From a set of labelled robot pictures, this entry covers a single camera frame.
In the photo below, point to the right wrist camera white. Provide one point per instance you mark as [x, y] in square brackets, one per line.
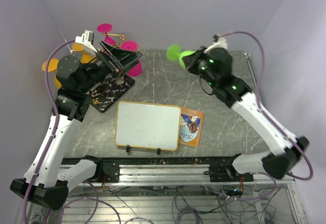
[218, 42]

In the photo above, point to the pink wine glass back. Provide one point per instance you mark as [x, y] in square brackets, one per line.
[105, 28]

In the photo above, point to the orange Othello book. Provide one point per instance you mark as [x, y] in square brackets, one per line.
[191, 122]

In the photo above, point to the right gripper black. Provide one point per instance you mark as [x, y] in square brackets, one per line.
[190, 60]

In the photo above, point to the gold wire glass rack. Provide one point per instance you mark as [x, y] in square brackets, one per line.
[113, 87]

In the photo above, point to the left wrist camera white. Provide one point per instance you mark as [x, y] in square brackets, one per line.
[87, 40]

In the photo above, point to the yellow wine glass back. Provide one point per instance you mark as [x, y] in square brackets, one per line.
[79, 52]

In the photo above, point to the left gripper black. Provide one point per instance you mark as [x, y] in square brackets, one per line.
[125, 59]

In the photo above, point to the pink wine glass front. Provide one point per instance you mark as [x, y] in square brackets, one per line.
[137, 69]

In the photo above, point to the aluminium mounting rail frame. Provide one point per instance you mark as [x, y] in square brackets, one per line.
[176, 190]

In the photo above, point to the green wine glass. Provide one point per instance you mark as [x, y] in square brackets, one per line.
[174, 53]

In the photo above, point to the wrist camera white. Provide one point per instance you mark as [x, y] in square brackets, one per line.
[218, 42]
[87, 40]

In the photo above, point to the whiteboard with yellow frame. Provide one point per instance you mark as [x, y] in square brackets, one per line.
[147, 125]

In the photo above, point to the pink wine glass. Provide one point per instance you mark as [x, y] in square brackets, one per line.
[105, 28]
[137, 69]

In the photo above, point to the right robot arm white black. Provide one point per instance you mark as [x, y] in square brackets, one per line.
[285, 149]

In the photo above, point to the yellow wine glass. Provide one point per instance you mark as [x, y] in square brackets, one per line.
[52, 67]
[79, 52]

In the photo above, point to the yellow wine glass front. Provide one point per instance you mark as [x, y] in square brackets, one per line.
[52, 67]

